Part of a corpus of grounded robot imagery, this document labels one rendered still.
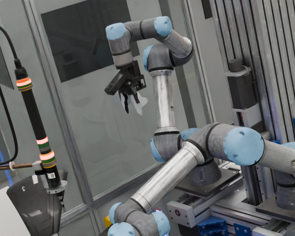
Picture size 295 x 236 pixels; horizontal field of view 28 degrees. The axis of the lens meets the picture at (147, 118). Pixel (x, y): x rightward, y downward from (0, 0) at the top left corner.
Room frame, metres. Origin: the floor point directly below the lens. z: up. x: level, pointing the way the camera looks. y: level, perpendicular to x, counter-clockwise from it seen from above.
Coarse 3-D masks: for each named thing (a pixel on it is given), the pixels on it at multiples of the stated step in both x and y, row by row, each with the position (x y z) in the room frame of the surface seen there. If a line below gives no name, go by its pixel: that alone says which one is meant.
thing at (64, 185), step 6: (36, 168) 1.74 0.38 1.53; (42, 168) 1.74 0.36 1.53; (36, 174) 1.74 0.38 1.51; (42, 174) 1.73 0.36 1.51; (42, 180) 1.74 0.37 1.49; (48, 180) 1.74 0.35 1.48; (60, 180) 1.77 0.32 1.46; (48, 186) 1.73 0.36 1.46; (60, 186) 1.72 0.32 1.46; (66, 186) 1.72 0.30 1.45; (48, 192) 1.72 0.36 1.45; (54, 192) 1.70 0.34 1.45
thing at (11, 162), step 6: (6, 36) 1.74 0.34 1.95; (12, 48) 1.73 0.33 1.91; (0, 90) 1.77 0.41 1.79; (0, 96) 1.77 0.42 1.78; (6, 108) 1.77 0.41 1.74; (6, 114) 1.77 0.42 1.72; (12, 126) 1.77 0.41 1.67; (12, 132) 1.77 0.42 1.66; (0, 162) 1.80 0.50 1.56; (6, 162) 1.79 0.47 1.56; (12, 162) 1.79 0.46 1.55; (12, 168) 1.78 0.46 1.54
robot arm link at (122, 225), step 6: (114, 228) 1.48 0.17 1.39; (120, 228) 1.48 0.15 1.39; (126, 228) 1.48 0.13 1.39; (132, 228) 1.48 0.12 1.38; (108, 234) 1.47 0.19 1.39; (114, 234) 1.46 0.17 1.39; (120, 234) 1.45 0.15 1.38; (126, 234) 1.45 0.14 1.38; (132, 234) 1.46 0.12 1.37; (138, 234) 1.48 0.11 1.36
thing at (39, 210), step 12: (24, 180) 1.91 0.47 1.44; (12, 192) 1.90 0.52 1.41; (24, 192) 1.89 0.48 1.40; (36, 192) 1.87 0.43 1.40; (24, 204) 1.86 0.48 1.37; (36, 204) 1.85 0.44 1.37; (48, 204) 1.83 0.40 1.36; (60, 204) 1.81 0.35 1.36; (24, 216) 1.84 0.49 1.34; (36, 216) 1.82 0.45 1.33; (48, 216) 1.80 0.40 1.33; (60, 216) 1.79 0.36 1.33; (36, 228) 1.80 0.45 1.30; (48, 228) 1.78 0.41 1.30
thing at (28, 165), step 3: (33, 162) 1.76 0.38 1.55; (12, 165) 1.78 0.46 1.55; (15, 165) 1.78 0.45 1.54; (18, 165) 1.77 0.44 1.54; (21, 165) 1.77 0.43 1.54; (24, 165) 1.76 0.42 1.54; (27, 165) 1.76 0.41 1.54; (30, 165) 1.75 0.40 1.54; (0, 168) 1.80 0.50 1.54; (3, 168) 1.79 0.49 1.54; (6, 168) 1.79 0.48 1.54; (9, 168) 1.78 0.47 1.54; (15, 168) 1.78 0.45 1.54; (18, 168) 1.77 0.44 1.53
